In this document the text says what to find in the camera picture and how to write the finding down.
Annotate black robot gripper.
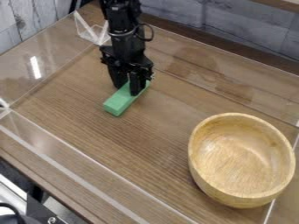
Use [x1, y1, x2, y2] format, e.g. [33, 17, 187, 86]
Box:
[99, 34, 153, 96]

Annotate green rectangular block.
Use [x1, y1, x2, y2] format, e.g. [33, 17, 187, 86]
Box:
[103, 81, 151, 116]

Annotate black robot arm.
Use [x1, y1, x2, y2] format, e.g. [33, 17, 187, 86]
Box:
[99, 0, 155, 96]

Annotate wooden bowl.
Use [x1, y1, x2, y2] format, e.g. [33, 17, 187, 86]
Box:
[188, 113, 295, 209]

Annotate clear acrylic tray walls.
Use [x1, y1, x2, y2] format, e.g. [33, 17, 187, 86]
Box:
[0, 18, 299, 224]

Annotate clear acrylic corner bracket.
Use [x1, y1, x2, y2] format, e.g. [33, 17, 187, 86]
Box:
[73, 11, 111, 46]

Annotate black metal clamp bracket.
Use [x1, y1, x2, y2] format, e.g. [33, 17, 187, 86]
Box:
[25, 195, 60, 224]

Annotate black cable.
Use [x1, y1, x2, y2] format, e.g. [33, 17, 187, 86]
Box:
[0, 202, 28, 224]

